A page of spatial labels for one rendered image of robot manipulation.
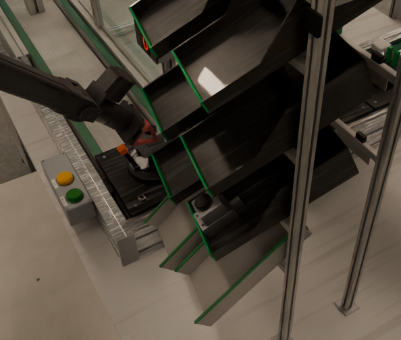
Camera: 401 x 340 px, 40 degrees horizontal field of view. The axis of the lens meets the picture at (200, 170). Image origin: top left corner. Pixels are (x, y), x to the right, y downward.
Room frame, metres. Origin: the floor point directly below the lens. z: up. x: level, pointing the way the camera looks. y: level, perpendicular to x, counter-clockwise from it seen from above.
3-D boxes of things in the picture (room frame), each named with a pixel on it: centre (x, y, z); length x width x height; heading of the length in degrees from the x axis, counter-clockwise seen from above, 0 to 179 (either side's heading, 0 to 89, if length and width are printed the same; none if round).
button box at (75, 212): (1.01, 0.35, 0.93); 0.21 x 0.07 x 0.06; 26
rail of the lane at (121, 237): (1.20, 0.38, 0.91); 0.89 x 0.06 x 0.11; 26
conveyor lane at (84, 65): (1.30, 0.23, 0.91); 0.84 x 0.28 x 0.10; 26
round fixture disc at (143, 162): (1.03, 0.12, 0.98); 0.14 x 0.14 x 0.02
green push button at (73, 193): (0.94, 0.32, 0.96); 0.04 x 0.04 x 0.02
